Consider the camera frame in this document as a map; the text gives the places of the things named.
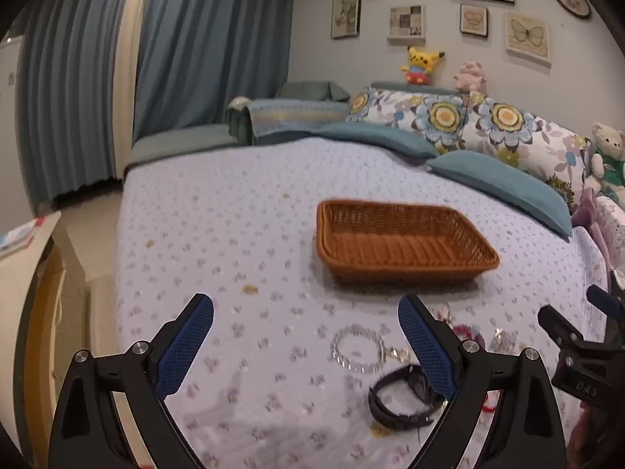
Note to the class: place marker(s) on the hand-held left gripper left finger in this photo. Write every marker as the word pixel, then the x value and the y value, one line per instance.
pixel 188 347

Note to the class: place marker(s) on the blue curtain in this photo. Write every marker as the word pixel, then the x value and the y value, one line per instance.
pixel 68 83
pixel 210 44

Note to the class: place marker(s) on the white teddy bear green shirt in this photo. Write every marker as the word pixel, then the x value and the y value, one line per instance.
pixel 608 156

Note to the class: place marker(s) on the floral cushion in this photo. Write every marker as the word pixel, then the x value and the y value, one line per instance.
pixel 405 107
pixel 532 141

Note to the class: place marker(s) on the wooden bedside table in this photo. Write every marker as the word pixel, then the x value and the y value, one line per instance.
pixel 34 312

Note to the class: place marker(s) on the grey-green cushion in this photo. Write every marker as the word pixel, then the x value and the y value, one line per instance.
pixel 312 90

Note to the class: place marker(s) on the black wristwatch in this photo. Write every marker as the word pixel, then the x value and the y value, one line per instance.
pixel 390 413

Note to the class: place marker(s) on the pink floral blanket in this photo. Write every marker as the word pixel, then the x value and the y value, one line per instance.
pixel 613 229

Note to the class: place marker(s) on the tall framed floral picture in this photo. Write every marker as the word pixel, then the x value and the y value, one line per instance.
pixel 346 14

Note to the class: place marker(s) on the white square canvas picture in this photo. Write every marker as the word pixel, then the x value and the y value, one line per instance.
pixel 405 22

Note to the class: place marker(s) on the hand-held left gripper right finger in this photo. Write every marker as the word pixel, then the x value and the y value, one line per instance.
pixel 427 347

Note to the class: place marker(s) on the teal pillow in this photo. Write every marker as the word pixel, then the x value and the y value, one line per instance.
pixel 376 136
pixel 503 185

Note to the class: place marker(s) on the small framed crown picture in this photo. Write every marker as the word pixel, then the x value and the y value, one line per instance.
pixel 473 19

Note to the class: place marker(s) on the cream sheer curtain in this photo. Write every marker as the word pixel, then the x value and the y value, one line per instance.
pixel 129 68

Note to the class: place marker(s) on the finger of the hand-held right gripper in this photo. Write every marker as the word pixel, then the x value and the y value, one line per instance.
pixel 566 325
pixel 603 300

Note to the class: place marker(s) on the folded teal striped blanket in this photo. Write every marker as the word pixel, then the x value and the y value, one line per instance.
pixel 288 115

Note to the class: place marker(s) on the lilac floral quilt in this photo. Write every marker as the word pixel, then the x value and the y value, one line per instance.
pixel 219 234

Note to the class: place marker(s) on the yellow plush toy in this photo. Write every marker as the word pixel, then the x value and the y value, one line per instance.
pixel 421 63

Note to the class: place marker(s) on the red hair elastic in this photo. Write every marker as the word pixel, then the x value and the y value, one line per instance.
pixel 488 403

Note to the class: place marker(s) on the grey-green bed base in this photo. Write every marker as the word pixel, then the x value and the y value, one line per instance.
pixel 176 144

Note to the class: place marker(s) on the purple cloth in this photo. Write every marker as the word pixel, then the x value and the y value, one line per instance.
pixel 588 215

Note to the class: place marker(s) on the colourful book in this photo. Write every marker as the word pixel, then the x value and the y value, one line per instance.
pixel 19 237

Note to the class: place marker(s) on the pink plush toy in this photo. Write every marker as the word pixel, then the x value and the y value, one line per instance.
pixel 471 75

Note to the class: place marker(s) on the butterfly framed picture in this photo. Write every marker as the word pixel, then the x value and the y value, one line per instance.
pixel 527 36

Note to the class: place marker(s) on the brown wicker basket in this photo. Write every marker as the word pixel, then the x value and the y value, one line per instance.
pixel 400 249

